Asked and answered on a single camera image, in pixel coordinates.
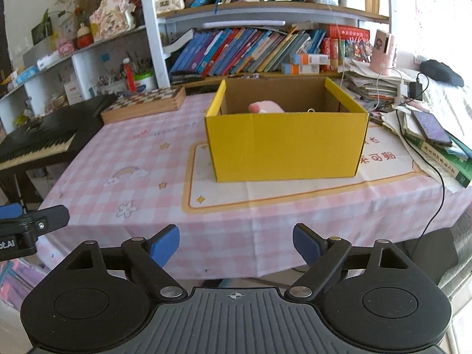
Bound white green lidded jar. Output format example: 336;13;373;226
134;71;158;93

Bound white bookshelf unit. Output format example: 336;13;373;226
0;0;394;119

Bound black Yamaha keyboard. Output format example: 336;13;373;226
1;94;117;176

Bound wooden chess board box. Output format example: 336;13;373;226
101;86;186;125

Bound smartphone on books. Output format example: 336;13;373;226
412;111;453;146

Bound red tassel ornament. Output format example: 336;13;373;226
122;58;137;93

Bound orange white medicine box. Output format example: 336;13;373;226
290;54;330;65

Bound pink checkered tablecloth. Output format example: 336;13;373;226
37;94;471;279

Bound pink plush pig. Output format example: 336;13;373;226
248;100;285;114

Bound yellow cardboard box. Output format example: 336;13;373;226
205;76;369;182

